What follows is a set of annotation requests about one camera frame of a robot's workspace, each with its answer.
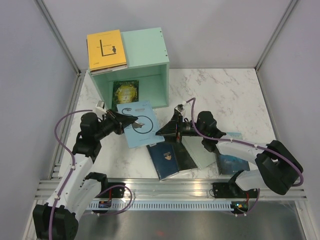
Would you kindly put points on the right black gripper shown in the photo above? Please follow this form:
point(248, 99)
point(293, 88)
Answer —
point(170, 128)

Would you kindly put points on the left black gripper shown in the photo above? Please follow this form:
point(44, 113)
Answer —
point(119, 122)

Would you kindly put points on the light blue book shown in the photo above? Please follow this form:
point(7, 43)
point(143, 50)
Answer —
point(143, 131)

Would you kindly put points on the green forest cover book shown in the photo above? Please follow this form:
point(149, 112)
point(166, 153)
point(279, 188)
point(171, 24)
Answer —
point(126, 91)

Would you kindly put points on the dark purple galaxy book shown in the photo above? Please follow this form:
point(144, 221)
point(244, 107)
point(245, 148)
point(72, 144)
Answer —
point(110, 70)

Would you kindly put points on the blue ocean cover book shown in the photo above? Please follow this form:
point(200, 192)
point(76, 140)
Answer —
point(229, 165)

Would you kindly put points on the yellow book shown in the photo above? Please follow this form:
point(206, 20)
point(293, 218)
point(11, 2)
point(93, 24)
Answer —
point(109, 35)

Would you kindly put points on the black file folder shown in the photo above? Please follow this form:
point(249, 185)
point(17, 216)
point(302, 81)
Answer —
point(183, 159)

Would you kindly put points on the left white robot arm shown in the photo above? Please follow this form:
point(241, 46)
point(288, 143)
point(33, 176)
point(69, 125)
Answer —
point(58, 218)

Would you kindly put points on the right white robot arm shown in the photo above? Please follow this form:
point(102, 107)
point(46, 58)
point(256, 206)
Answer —
point(276, 168)

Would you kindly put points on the grey green notebook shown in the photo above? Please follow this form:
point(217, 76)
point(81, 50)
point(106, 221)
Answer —
point(198, 153)

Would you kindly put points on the mint green open cabinet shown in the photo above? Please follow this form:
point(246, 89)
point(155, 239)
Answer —
point(147, 61)

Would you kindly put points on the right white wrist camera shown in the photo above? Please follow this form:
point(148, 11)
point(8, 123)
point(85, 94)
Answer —
point(180, 109)

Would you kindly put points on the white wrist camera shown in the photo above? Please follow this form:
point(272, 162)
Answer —
point(100, 109)
point(180, 109)

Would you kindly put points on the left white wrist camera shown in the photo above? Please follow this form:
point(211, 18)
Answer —
point(100, 109)

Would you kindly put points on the aluminium rail beam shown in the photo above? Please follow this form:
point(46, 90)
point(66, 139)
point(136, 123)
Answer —
point(193, 189)

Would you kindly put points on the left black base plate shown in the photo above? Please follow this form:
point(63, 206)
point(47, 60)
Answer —
point(115, 192)

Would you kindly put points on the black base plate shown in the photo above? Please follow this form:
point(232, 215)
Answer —
point(115, 192)
point(224, 190)

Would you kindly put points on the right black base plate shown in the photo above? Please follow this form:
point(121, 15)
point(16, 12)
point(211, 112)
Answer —
point(224, 190)

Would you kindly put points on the white slotted cable duct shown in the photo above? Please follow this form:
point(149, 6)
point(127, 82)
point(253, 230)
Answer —
point(163, 205)

